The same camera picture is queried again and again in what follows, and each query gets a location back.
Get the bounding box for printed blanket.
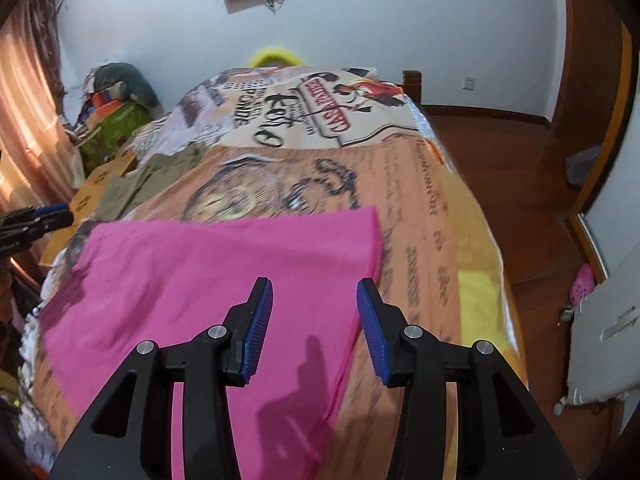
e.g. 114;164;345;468
20;66;530;480

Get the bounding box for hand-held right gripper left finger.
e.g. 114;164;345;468
47;276;274;480

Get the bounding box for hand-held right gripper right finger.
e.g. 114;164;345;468
356;277;568;480

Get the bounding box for pink clog shoe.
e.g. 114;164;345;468
570;262;597;307

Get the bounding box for wooden bed post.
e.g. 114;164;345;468
402;70;424;107

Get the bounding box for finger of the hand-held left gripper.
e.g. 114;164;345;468
0;211;76;247
0;203;69;226

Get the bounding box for cardboard box piece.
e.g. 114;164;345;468
39;152;138;267

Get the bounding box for pink pants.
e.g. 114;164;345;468
39;205;385;480

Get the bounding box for pile of mixed clothes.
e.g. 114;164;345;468
0;260;56;480

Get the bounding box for pink curtain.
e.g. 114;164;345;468
0;0;87;211

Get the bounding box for grey bin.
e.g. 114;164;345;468
565;145;604;187

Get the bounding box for wooden door frame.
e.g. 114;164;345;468
565;20;636;282

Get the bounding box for green bag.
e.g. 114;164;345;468
76;100;152;177

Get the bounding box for olive green garment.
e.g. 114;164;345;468
92;144;207;221

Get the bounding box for yellow round cushion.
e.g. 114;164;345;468
248;46;307;69

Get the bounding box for dark green cloth bundle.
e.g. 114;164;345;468
92;62;162;109

